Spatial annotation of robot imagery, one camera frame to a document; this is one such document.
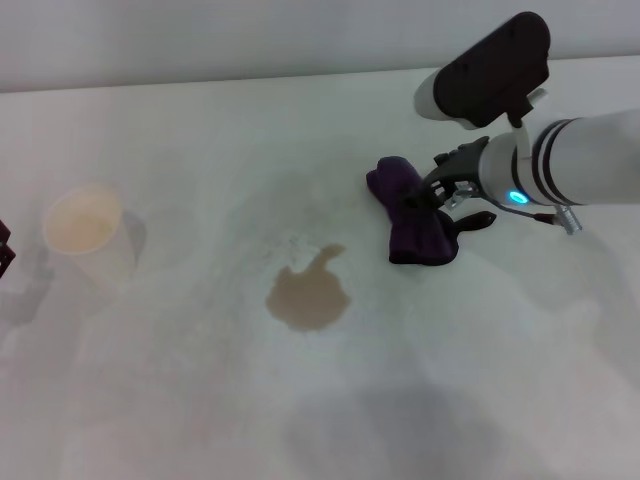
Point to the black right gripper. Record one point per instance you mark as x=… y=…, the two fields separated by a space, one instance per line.
x=460 y=167

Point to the white paper cup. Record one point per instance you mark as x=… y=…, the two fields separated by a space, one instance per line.
x=82 y=225

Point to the purple rag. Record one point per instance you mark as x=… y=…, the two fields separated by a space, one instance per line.
x=417 y=237

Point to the brown water stain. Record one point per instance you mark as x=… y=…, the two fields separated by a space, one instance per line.
x=307 y=295

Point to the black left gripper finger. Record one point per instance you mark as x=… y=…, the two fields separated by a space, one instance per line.
x=5 y=252

